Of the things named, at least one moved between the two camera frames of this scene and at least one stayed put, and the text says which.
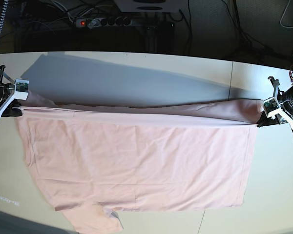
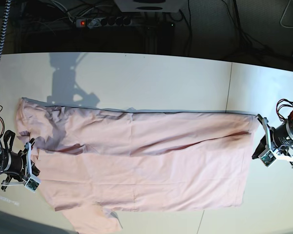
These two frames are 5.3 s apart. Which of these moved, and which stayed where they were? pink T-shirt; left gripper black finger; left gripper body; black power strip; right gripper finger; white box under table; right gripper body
Moved: left gripper body; pink T-shirt; left gripper black finger; right gripper body; right gripper finger
Stayed: black power strip; white box under table
